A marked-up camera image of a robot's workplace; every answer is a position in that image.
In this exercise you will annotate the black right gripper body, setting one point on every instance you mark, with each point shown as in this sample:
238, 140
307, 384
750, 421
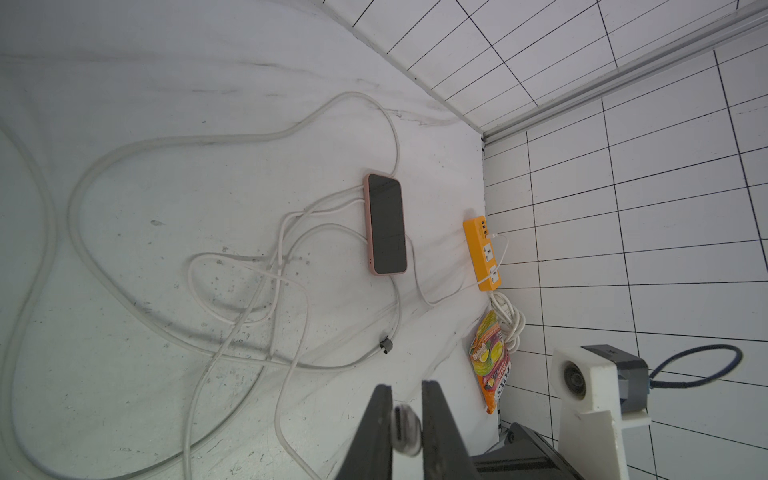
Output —
524, 454

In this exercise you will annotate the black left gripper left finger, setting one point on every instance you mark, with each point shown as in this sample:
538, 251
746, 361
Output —
370, 452

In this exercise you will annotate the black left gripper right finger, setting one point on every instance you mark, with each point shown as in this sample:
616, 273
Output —
444, 453

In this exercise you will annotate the pink case phone right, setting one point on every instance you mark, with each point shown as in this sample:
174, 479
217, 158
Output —
385, 228

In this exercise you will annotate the colourful candy bag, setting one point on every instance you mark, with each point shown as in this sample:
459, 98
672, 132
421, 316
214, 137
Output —
490, 360

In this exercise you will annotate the orange power strip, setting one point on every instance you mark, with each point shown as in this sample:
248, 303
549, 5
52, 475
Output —
482, 255

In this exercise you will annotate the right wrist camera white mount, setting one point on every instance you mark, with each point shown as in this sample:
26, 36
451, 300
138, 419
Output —
603, 392

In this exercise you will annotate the grey cable clip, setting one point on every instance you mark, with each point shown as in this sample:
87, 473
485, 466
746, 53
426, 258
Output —
386, 345

